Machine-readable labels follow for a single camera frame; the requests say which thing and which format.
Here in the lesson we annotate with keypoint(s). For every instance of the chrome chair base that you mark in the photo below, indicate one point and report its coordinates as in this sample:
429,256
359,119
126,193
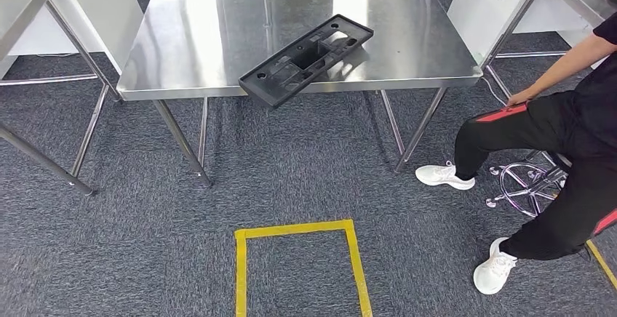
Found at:
528,185

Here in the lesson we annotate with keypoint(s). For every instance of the person's hand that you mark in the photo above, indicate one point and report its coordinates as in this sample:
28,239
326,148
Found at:
520,98

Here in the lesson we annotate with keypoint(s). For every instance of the person's forearm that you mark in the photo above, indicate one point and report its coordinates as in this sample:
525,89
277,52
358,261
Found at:
564,66

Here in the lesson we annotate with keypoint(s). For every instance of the yellow floor tape square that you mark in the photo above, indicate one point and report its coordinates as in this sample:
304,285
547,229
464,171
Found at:
299,229

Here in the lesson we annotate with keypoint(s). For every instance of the white panel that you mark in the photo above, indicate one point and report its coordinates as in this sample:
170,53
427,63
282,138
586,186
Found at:
482,11
101,11

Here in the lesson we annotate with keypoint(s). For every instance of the stainless steel workbench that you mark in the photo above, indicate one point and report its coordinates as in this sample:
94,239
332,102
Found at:
193,30

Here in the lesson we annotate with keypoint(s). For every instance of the person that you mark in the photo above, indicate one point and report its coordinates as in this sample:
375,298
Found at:
593,112

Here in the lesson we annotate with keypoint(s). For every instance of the black plastic plate bracket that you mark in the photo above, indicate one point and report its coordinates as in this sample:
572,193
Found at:
279,83

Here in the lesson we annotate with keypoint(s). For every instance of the yellow floor tape line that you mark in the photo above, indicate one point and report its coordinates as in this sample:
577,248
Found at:
602,264

